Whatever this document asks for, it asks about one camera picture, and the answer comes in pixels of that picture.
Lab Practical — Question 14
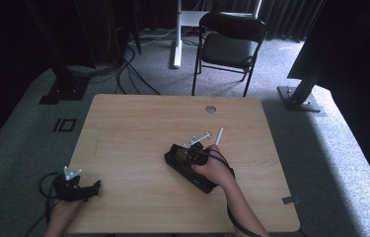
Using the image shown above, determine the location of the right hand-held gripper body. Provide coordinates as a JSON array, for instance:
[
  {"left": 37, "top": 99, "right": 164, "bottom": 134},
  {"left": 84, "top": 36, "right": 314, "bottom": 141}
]
[{"left": 184, "top": 130, "right": 213, "bottom": 167}]

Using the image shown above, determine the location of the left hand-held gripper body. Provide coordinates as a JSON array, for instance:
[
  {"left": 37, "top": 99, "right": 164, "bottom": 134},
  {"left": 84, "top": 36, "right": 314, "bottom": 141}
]
[{"left": 52, "top": 166, "right": 90, "bottom": 202}]

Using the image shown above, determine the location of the black pencil case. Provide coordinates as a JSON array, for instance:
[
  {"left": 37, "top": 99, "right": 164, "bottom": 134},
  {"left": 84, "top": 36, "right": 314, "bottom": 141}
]
[{"left": 164, "top": 143, "right": 219, "bottom": 195}]

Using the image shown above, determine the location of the white pen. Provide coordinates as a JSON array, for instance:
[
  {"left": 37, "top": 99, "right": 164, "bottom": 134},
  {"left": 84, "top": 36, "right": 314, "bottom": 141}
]
[{"left": 214, "top": 126, "right": 225, "bottom": 147}]

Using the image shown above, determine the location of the person's left hand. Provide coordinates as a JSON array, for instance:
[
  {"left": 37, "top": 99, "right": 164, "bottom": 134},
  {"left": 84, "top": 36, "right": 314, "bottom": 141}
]
[{"left": 47, "top": 197, "right": 85, "bottom": 229}]

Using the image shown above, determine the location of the person's right hand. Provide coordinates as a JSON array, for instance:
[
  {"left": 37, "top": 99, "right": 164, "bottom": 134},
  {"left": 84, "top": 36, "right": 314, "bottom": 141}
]
[{"left": 190, "top": 144, "right": 236, "bottom": 190}]

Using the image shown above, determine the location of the black metal stand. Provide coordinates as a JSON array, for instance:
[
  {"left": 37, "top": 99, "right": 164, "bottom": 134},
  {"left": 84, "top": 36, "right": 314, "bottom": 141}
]
[
  {"left": 276, "top": 0, "right": 327, "bottom": 113},
  {"left": 24, "top": 0, "right": 92, "bottom": 106}
]

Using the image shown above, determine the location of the black folding chair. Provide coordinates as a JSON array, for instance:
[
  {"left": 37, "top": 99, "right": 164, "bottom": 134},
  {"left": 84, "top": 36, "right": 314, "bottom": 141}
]
[{"left": 190, "top": 11, "right": 268, "bottom": 98}]

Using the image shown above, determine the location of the dark pleated curtain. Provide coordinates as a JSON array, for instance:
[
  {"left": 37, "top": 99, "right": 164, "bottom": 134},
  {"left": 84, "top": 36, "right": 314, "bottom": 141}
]
[{"left": 201, "top": 0, "right": 326, "bottom": 42}]

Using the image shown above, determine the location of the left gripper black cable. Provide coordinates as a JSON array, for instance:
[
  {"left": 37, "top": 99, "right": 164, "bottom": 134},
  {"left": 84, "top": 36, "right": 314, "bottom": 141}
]
[{"left": 24, "top": 171, "right": 62, "bottom": 237}]

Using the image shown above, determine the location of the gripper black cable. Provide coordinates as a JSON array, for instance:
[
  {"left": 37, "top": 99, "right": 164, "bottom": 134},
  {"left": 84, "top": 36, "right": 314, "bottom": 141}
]
[
  {"left": 205, "top": 149, "right": 258, "bottom": 237},
  {"left": 24, "top": 171, "right": 62, "bottom": 237}
]

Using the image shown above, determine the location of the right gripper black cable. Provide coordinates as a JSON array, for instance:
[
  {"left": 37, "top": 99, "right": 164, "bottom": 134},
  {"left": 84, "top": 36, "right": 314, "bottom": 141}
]
[{"left": 205, "top": 149, "right": 258, "bottom": 237}]

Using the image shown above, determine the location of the bundle of floor cables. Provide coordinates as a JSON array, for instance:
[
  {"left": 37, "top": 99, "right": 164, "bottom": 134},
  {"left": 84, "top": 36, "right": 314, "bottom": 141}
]
[{"left": 67, "top": 29, "right": 161, "bottom": 97}]

